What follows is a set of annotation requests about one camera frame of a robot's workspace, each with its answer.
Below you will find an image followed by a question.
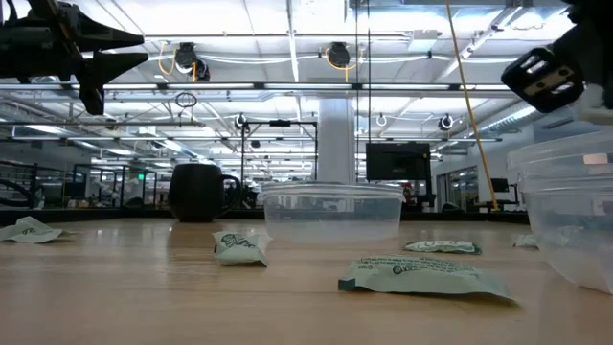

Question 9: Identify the clear round plastic container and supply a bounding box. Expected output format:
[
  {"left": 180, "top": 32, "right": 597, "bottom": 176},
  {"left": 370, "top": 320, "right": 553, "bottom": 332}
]
[{"left": 506, "top": 128, "right": 613, "bottom": 294}]

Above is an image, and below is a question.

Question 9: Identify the yellow hanging cable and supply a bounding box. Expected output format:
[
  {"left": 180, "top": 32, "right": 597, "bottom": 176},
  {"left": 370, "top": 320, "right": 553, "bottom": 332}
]
[{"left": 444, "top": 0, "right": 500, "bottom": 212}]

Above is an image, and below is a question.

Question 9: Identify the clear rectangular plastic container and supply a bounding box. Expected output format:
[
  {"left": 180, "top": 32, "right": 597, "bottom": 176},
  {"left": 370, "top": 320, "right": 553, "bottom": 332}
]
[{"left": 257, "top": 180, "right": 406, "bottom": 243}]

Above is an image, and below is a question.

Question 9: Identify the black looped ceiling cable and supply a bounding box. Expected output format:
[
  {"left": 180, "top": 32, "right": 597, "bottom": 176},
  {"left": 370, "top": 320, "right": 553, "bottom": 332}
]
[{"left": 174, "top": 91, "right": 199, "bottom": 109}]

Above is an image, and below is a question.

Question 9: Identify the white piece on gripper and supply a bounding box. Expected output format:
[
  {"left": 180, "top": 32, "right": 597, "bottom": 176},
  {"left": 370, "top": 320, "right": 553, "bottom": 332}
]
[{"left": 573, "top": 83, "right": 613, "bottom": 127}]

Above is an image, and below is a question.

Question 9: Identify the black monitor screen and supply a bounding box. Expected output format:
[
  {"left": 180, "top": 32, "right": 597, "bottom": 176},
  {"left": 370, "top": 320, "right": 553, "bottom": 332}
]
[{"left": 365, "top": 142, "right": 433, "bottom": 183}]

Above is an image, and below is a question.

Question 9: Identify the white building column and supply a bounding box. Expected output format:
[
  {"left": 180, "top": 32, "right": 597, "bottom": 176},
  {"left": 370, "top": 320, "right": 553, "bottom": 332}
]
[{"left": 317, "top": 98, "right": 357, "bottom": 184}]

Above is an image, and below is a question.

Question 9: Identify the black ceiling cable reel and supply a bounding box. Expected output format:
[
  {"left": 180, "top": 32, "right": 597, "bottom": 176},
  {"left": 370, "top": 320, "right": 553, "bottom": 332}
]
[
  {"left": 324, "top": 41, "right": 361, "bottom": 83},
  {"left": 158, "top": 41, "right": 212, "bottom": 82}
]

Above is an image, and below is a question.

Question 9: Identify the black ceramic mug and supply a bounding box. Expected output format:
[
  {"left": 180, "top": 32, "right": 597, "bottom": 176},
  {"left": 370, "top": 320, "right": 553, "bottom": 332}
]
[{"left": 167, "top": 162, "right": 242, "bottom": 223}]

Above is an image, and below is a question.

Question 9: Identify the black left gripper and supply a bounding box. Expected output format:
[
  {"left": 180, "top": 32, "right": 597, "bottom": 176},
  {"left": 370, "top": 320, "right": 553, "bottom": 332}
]
[{"left": 0, "top": 0, "right": 150, "bottom": 117}]

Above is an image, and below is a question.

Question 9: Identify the green white sweetener packet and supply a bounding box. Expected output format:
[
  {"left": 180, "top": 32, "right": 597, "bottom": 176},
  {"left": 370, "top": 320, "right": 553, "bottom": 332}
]
[
  {"left": 403, "top": 240, "right": 483, "bottom": 256},
  {"left": 512, "top": 233, "right": 540, "bottom": 249},
  {"left": 212, "top": 230, "right": 270, "bottom": 267},
  {"left": 337, "top": 254, "right": 514, "bottom": 302},
  {"left": 0, "top": 216, "right": 64, "bottom": 244}
]

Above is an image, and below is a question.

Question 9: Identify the black metal frame stand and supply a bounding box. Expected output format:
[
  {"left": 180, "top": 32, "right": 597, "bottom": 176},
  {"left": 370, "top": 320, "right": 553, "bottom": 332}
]
[{"left": 239, "top": 119, "right": 319, "bottom": 183}]

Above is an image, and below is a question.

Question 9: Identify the black railing structure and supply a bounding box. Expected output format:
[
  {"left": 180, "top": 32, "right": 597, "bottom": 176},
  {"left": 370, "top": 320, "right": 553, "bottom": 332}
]
[{"left": 0, "top": 159, "right": 93, "bottom": 210}]

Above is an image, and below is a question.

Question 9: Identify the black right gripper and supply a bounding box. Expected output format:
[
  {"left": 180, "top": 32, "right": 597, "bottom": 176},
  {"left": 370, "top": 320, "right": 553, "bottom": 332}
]
[{"left": 500, "top": 0, "right": 613, "bottom": 115}]

